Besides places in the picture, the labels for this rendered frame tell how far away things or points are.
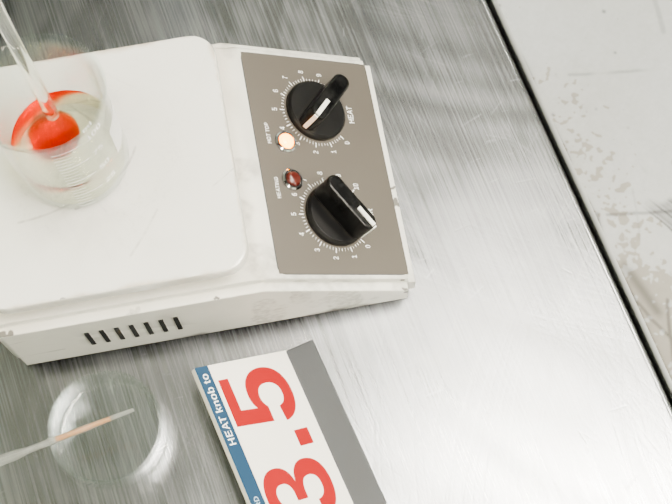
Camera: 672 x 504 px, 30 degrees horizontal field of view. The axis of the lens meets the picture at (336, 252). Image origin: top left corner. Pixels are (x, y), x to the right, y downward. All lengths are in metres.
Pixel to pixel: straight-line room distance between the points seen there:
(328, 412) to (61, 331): 0.14
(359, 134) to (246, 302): 0.11
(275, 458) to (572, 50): 0.28
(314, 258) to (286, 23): 0.17
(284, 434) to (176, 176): 0.13
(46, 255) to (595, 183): 0.29
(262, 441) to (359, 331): 0.08
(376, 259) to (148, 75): 0.14
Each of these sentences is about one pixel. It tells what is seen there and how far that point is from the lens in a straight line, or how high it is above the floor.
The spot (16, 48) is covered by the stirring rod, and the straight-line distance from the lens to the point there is 0.51.
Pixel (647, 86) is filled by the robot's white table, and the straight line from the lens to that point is 0.70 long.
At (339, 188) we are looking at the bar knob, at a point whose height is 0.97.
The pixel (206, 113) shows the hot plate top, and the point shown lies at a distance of 0.59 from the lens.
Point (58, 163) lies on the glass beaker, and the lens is 0.53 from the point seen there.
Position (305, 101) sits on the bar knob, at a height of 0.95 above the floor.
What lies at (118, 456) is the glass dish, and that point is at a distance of 0.63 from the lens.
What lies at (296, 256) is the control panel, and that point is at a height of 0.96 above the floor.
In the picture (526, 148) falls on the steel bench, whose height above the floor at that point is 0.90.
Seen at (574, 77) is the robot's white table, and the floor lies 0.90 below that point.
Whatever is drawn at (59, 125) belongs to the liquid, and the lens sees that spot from 0.57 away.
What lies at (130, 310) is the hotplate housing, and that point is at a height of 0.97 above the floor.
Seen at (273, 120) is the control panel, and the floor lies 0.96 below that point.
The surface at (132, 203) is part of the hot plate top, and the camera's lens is 0.57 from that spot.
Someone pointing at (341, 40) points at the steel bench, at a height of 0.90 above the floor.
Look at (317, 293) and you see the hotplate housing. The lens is 0.59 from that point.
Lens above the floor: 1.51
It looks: 71 degrees down
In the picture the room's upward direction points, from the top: 2 degrees counter-clockwise
